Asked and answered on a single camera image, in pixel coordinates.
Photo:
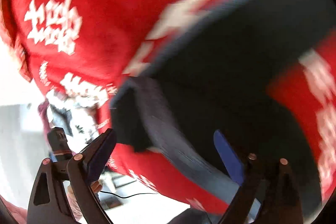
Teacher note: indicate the black pants with blue trim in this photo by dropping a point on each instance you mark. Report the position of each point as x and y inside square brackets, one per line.
[262, 72]

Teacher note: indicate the red wedding bedspread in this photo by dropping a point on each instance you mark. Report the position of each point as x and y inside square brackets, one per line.
[87, 49]

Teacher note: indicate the grey floral crumpled garment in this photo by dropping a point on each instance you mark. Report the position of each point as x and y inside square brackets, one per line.
[79, 123]

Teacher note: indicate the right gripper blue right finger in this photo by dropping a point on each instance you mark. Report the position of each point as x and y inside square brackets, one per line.
[232, 163]

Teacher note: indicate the person's left hand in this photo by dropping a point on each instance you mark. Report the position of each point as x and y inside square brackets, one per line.
[80, 198]

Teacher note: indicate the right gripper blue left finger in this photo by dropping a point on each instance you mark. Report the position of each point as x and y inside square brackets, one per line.
[88, 164]

